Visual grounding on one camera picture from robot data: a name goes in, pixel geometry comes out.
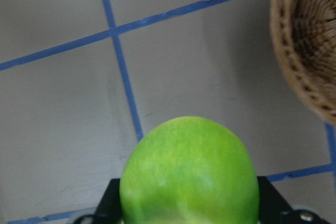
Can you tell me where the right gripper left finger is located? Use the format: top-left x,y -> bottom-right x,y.
93,178 -> 121,224

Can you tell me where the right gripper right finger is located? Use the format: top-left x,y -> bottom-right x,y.
257,176 -> 293,224

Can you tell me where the green apple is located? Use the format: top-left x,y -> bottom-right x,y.
120,116 -> 259,223

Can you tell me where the wicker basket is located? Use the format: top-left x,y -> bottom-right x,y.
270,0 -> 335,125

